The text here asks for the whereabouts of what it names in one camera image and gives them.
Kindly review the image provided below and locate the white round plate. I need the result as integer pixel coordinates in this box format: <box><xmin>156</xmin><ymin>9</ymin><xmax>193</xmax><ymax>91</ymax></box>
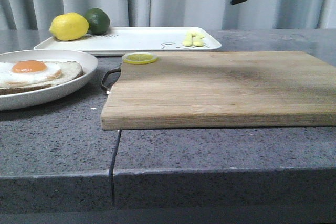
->
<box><xmin>1</xmin><ymin>50</ymin><xmax>98</xmax><ymax>111</ymax></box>

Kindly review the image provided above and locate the bread slice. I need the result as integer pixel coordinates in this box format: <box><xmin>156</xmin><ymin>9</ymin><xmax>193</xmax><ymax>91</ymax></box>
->
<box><xmin>1</xmin><ymin>61</ymin><xmax>83</xmax><ymax>95</ymax></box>

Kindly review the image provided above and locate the fried egg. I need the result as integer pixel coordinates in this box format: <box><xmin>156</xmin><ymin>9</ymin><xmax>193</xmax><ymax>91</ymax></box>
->
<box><xmin>1</xmin><ymin>60</ymin><xmax>62</xmax><ymax>88</ymax></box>

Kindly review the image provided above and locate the white bear-print tray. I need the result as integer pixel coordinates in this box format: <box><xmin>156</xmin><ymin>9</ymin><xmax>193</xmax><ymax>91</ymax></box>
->
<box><xmin>34</xmin><ymin>27</ymin><xmax>222</xmax><ymax>56</ymax></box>

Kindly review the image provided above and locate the grey curtain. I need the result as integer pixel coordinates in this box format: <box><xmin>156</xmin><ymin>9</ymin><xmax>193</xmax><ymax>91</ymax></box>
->
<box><xmin>1</xmin><ymin>0</ymin><xmax>335</xmax><ymax>30</ymax></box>

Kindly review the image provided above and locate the yellow plastic knife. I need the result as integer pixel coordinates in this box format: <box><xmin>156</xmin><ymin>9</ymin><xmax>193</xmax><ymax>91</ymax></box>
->
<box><xmin>192</xmin><ymin>32</ymin><xmax>204</xmax><ymax>47</ymax></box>

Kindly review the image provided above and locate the yellow plastic fork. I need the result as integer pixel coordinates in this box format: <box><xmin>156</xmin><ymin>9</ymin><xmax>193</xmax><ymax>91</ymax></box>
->
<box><xmin>182</xmin><ymin>31</ymin><xmax>195</xmax><ymax>47</ymax></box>

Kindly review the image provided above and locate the wooden cutting board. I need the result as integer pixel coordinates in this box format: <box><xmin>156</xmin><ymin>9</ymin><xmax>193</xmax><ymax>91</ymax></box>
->
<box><xmin>101</xmin><ymin>51</ymin><xmax>335</xmax><ymax>130</ymax></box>

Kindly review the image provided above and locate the yellow lemon slice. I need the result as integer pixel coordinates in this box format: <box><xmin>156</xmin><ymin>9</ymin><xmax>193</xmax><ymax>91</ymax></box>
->
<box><xmin>122</xmin><ymin>52</ymin><xmax>158</xmax><ymax>65</ymax></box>

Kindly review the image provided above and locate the green lime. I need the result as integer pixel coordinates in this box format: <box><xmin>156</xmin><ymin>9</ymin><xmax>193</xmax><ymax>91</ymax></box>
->
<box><xmin>84</xmin><ymin>8</ymin><xmax>110</xmax><ymax>35</ymax></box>

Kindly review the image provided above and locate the metal cutting board handle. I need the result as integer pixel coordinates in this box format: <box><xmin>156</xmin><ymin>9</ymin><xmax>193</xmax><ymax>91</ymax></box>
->
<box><xmin>100</xmin><ymin>68</ymin><xmax>121</xmax><ymax>92</ymax></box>

